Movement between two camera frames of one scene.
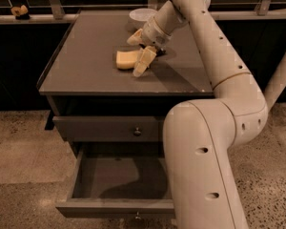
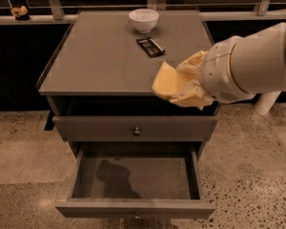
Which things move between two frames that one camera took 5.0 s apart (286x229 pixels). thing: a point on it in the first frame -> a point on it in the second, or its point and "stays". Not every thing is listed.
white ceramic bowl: x=138 y=17 stays
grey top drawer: x=111 y=128 stays
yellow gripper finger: x=136 y=38 -> x=193 y=64
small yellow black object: x=20 y=12 stays
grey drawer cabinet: x=114 y=121 stays
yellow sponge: x=126 y=59 -> x=167 y=81
